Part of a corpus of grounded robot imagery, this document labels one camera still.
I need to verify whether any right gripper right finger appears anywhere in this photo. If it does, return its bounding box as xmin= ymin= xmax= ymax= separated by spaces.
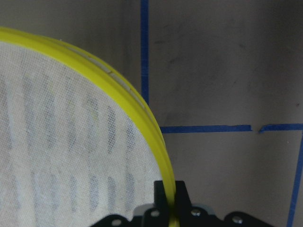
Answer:
xmin=175 ymin=181 xmax=192 ymax=210

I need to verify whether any yellow top steamer layer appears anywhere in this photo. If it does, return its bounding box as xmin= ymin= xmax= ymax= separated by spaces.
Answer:
xmin=0 ymin=27 xmax=176 ymax=227

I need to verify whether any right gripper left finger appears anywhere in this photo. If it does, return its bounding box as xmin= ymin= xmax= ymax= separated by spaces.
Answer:
xmin=154 ymin=181 xmax=169 ymax=213

